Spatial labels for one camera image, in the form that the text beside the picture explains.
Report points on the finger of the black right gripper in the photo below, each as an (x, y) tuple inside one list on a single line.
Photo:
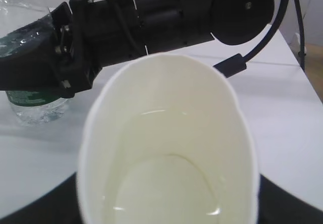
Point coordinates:
[(32, 56)]

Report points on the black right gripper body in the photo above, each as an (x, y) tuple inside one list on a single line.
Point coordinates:
[(93, 35)]

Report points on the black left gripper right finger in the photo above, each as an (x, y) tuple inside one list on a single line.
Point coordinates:
[(278, 206)]

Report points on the white paper cup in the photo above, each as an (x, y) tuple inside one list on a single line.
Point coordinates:
[(166, 142)]

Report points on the clear green-label water bottle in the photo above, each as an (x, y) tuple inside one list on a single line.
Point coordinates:
[(24, 24)]

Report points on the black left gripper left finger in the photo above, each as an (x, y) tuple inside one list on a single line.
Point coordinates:
[(60, 205)]

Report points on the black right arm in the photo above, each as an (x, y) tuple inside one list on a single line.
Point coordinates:
[(171, 24)]

